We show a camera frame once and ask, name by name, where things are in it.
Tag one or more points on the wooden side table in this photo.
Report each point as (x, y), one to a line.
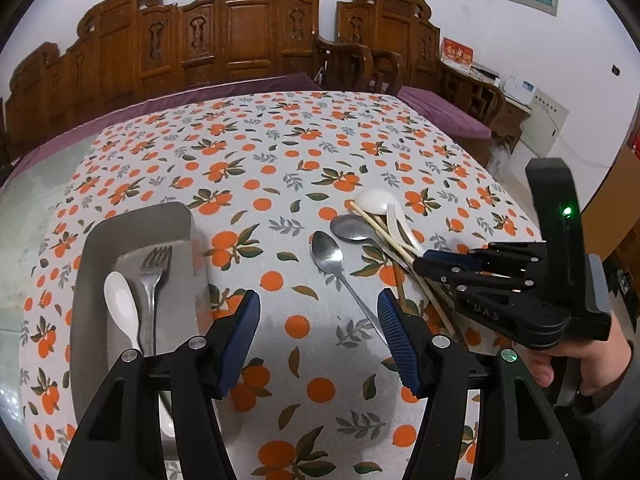
(515, 120)

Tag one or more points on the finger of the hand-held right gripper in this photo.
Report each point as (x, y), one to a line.
(432, 271)
(450, 258)

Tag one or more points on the metal tray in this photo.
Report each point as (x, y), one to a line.
(100, 240)

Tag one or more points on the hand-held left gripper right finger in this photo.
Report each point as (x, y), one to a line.
(395, 330)

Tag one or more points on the person's right hand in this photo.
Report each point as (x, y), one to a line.
(607, 360)

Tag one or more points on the carved wooden bench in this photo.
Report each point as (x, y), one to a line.
(250, 35)

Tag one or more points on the metal fork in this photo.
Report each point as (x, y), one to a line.
(150, 300)

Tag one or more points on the white wall box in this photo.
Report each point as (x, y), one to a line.
(547, 125)

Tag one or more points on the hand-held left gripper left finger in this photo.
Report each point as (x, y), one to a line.
(240, 345)

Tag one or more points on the metal spoon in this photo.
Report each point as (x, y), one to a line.
(350, 227)
(326, 255)

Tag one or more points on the white plastic fork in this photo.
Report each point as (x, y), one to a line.
(395, 220)

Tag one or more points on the person's right forearm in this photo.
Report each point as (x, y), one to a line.
(610, 430)

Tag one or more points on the orange print tablecloth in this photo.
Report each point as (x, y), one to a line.
(300, 185)

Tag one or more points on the carved wooden armchair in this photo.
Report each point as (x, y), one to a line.
(390, 20)

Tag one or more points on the red box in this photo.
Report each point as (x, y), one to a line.
(456, 51)

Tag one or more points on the white box blue print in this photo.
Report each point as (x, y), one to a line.
(519, 90)

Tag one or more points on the white spoon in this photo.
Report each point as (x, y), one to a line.
(372, 200)
(120, 300)

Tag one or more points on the long purple seat cushion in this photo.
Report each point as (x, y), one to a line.
(200, 95)

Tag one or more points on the small purple seat cushion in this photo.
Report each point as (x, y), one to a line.
(440, 110)

